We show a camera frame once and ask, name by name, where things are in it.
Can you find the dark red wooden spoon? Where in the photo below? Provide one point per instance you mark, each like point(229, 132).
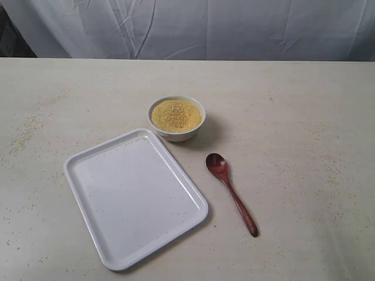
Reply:
point(218, 167)

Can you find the tan food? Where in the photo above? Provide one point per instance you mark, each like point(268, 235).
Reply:
point(176, 116)

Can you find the white ceramic bowl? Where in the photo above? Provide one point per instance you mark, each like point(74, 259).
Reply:
point(177, 137)

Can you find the white rectangular plastic tray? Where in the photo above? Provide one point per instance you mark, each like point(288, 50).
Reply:
point(134, 197)

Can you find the white backdrop cloth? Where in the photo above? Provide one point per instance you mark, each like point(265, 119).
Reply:
point(197, 30)

